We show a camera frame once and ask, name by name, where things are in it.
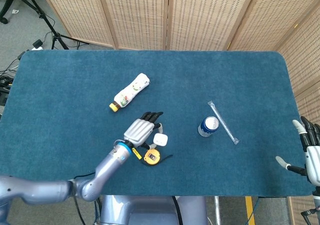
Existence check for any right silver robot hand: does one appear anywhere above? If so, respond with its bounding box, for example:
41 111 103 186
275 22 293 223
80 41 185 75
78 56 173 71
275 115 320 186

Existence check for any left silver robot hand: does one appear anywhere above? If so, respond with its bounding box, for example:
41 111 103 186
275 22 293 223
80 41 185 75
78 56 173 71
123 111 166 151

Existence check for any small white earbud case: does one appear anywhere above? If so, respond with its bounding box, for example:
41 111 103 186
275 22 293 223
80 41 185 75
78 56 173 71
152 132 169 147

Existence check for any yellow tape measure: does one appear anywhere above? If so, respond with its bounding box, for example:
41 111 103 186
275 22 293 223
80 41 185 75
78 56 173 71
131 147 174 166

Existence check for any white bottle with yellow cap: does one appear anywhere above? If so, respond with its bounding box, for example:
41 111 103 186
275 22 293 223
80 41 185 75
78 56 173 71
109 72 151 113

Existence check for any blue and white can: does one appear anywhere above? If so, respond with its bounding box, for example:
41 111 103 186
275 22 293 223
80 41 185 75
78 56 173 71
197 116 220 138

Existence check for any blue carpet table mat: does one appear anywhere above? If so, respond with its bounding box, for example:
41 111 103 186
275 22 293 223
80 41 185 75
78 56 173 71
0 49 316 198

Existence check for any grey-blue robot torso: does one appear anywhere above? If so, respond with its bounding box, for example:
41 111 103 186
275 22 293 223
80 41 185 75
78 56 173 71
99 194 208 225

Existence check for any wrapped drinking straw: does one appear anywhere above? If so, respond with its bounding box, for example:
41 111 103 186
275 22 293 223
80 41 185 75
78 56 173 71
207 100 240 145

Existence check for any metal table leg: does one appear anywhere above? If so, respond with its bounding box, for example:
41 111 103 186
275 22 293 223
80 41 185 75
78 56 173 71
214 196 222 225

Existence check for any black tripod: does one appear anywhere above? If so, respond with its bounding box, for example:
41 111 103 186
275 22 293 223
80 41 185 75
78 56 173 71
19 0 90 50

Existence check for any wicker folding screen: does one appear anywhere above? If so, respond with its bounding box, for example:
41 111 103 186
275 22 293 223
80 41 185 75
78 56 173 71
37 0 320 225

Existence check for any black office chair base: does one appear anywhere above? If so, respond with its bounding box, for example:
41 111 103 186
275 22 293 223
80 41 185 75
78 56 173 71
0 0 41 25

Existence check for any blue cable bundle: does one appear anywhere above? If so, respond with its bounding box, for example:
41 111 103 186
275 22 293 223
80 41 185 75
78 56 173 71
92 199 101 225

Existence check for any floor cable bundle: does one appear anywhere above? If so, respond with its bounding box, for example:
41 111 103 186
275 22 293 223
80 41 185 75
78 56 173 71
0 59 20 106

